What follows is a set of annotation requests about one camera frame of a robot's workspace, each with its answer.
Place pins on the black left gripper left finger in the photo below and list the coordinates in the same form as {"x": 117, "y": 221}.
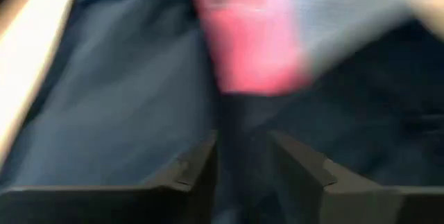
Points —
{"x": 121, "y": 206}

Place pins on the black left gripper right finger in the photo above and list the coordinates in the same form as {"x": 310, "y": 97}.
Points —
{"x": 364, "y": 206}

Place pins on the navy blue backpack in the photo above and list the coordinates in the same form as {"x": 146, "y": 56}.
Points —
{"x": 121, "y": 78}

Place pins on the white mesh pouch red trim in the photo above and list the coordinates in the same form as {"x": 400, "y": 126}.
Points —
{"x": 249, "y": 43}

